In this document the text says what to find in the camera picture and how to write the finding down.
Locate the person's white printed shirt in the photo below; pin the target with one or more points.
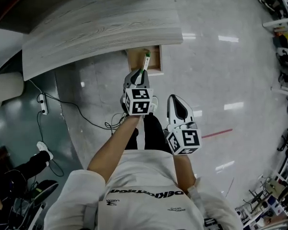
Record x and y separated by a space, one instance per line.
144 195

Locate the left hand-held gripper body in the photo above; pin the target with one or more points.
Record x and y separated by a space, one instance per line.
139 102

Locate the green and white cardboard box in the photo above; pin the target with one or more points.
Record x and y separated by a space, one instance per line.
146 61

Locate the black office chair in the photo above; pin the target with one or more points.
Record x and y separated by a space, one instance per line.
21 200

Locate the grey wood-grain desk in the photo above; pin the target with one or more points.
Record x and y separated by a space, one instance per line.
98 30

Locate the red floor tape strip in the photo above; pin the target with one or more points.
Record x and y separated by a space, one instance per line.
217 132

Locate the person's left forearm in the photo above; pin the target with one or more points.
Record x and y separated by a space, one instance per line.
115 152

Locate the person's white shoe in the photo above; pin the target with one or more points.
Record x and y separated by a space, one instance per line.
45 148
154 103

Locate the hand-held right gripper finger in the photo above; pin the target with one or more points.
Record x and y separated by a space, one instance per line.
190 115
171 115

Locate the person's right forearm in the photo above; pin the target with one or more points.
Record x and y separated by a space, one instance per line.
184 174

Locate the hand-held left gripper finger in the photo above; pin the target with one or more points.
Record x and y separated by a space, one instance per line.
147 81
129 81

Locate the brown wooden drawer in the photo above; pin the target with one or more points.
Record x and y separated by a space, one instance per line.
135 60

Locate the beige cylindrical column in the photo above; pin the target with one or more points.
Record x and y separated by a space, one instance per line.
4 88

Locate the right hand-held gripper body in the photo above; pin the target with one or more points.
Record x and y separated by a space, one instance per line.
188 139

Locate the person's black trousers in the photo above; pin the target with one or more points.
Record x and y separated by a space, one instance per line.
153 133

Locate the white power strip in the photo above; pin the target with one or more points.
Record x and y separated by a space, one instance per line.
42 104

